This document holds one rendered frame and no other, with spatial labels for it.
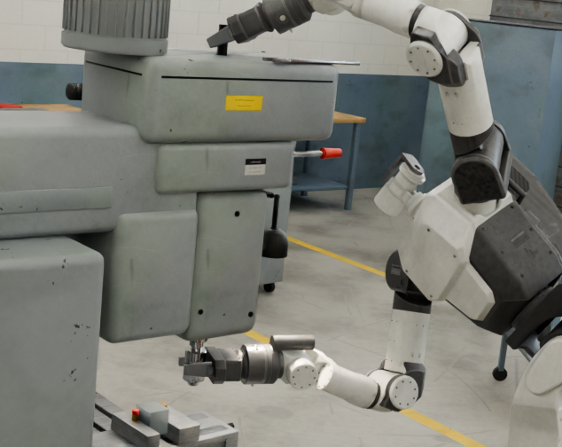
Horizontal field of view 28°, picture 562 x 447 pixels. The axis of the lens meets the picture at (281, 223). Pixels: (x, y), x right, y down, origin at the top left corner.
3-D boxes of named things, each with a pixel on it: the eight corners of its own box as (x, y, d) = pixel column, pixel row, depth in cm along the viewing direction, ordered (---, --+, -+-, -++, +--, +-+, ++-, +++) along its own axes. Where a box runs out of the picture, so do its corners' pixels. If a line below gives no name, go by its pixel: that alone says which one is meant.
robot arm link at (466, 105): (455, 45, 202) (475, 145, 215) (487, 9, 209) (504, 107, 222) (401, 41, 208) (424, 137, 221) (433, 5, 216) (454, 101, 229)
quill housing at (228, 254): (205, 308, 252) (216, 168, 245) (260, 335, 237) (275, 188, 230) (132, 317, 240) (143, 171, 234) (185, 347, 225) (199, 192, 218)
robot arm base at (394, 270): (439, 309, 267) (438, 263, 271) (468, 297, 256) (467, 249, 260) (384, 301, 262) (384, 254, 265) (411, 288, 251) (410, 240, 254)
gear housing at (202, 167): (224, 167, 249) (228, 122, 247) (292, 189, 231) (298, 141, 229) (92, 171, 228) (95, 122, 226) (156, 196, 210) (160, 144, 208)
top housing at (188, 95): (260, 121, 254) (267, 50, 250) (336, 142, 234) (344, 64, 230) (75, 122, 224) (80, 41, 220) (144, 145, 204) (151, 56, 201)
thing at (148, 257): (128, 301, 241) (136, 184, 236) (191, 335, 223) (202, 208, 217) (49, 310, 229) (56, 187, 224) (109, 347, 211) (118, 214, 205)
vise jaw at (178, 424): (162, 417, 268) (163, 402, 267) (199, 440, 257) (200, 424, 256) (141, 422, 264) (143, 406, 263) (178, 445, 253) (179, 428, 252)
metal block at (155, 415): (152, 424, 260) (154, 400, 259) (167, 433, 256) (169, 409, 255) (134, 427, 257) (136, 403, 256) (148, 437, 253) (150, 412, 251)
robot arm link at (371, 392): (316, 390, 256) (381, 418, 264) (339, 397, 246) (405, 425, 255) (332, 347, 257) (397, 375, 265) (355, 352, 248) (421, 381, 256)
